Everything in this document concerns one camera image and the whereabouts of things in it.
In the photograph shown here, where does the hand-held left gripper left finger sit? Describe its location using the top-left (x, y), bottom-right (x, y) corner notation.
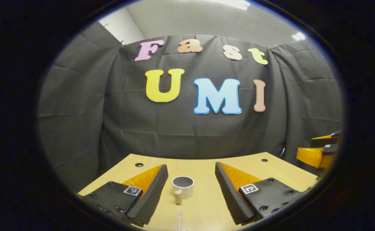
top-left (78, 164), bottom-right (169, 228)

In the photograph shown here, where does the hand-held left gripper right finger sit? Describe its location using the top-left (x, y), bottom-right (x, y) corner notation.
top-left (214, 162), bottom-right (311, 226)

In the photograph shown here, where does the white cup with wooden handle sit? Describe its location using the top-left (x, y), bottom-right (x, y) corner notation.
top-left (172, 176), bottom-right (195, 205)

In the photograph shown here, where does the wooden desktop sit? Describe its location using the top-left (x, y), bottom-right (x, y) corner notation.
top-left (78, 153), bottom-right (319, 231)

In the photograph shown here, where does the black backdrop cloth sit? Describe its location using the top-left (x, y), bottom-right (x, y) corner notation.
top-left (37, 22), bottom-right (345, 193)

